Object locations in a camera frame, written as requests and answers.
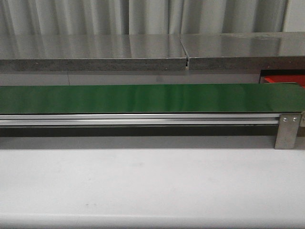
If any green conveyor belt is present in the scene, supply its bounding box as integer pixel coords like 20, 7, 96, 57
0, 83, 305, 115

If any grey stone counter slab right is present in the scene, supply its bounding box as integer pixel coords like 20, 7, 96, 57
181, 32, 305, 70

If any grey stone counter slab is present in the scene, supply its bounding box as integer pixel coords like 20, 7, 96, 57
181, 32, 305, 70
0, 34, 187, 72

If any grey stone counter slab left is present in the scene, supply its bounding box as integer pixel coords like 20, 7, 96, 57
0, 34, 187, 72

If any red plastic tray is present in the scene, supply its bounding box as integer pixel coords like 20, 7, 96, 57
264, 75, 305, 88

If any grey pleated curtain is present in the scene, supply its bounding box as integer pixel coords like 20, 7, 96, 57
0, 0, 288, 35

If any steel conveyor support bracket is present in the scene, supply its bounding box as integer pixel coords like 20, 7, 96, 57
274, 113, 301, 149

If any aluminium conveyor side rail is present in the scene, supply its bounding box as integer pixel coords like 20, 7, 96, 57
0, 113, 280, 126

